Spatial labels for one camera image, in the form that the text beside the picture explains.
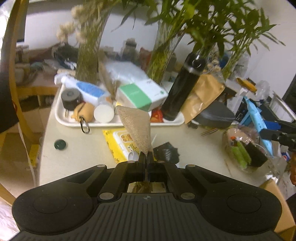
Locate green white tissue box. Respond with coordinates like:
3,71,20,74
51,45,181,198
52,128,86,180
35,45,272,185
115,79,168,112

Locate yellow wet wipes pack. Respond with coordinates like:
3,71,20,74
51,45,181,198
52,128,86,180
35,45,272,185
103,128,140,163

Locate white lid jar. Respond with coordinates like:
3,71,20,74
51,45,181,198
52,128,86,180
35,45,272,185
94,96,115,123

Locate wooden chair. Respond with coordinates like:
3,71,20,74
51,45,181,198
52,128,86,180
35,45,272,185
0,0,58,204

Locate black round table cap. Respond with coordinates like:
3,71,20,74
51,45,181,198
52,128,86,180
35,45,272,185
54,139,67,151

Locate brown paper bag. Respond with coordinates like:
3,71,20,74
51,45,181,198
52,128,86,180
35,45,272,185
181,74,225,124

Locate black garbage bag roll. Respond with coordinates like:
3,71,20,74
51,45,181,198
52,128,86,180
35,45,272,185
153,142,180,164

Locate glass vase plant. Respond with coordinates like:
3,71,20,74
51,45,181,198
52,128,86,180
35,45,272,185
56,1,119,84
121,1,199,83
185,1,235,57

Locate right bamboo plant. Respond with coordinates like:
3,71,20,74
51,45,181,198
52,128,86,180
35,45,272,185
222,6,285,79

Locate black pouch in basket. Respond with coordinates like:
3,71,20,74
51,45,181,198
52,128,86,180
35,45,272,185
245,142,268,168

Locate woven wicker basket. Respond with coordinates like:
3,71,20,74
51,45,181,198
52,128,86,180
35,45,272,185
222,128,278,176

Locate white blue tube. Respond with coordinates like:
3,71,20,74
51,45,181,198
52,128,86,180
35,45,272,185
54,73,111,106

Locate tan pouch with carabiner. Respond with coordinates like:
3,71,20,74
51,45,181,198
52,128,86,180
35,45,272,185
71,102,95,134

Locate beige burlap cloth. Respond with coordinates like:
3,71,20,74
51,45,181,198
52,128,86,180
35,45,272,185
116,106,152,157

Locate left glass vase plant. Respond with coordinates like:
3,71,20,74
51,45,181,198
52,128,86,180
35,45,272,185
56,1,119,84

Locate middle glass vase plant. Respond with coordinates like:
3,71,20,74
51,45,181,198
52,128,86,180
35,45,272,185
121,1,199,83

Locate black thermos bottle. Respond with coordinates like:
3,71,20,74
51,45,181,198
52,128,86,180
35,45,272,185
161,52,206,121

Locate grey zip case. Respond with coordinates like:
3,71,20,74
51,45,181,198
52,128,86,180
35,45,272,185
191,100,235,129

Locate blue plastic packet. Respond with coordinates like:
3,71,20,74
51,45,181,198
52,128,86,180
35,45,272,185
244,96,273,156

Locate brown cardboard box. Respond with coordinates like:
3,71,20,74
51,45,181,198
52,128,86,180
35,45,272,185
259,178,296,241

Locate white plastic tray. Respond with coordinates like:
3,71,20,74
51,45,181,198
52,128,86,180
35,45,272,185
54,83,185,128

